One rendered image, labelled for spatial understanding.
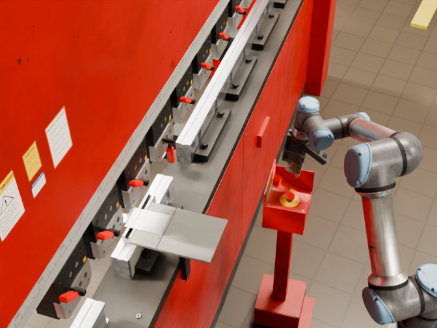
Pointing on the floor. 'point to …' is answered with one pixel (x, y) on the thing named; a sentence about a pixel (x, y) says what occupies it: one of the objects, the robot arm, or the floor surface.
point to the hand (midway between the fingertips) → (298, 174)
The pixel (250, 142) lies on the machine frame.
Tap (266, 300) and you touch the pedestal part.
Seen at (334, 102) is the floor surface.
